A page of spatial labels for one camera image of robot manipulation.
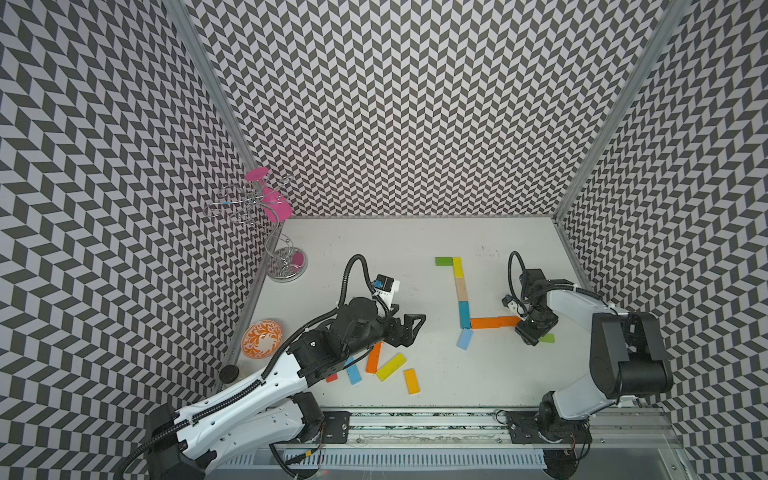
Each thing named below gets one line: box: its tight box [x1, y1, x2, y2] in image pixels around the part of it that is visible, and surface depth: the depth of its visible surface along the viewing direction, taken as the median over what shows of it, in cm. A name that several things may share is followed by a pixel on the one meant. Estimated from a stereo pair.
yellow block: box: [453, 256, 465, 279], surface depth 105 cm
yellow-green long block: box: [376, 353, 407, 382], surface depth 84 cm
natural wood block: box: [455, 277, 469, 302], surface depth 101 cm
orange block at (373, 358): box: [366, 342, 382, 373], surface depth 85 cm
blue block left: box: [345, 356, 362, 385], surface depth 82 cm
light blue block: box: [456, 328, 474, 351], surface depth 90 cm
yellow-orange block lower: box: [403, 368, 421, 395], surface depth 83 cm
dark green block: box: [435, 257, 453, 266], surface depth 107 cm
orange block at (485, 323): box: [470, 317, 500, 329], surface depth 92 cm
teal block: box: [459, 301, 471, 330], surface depth 95 cm
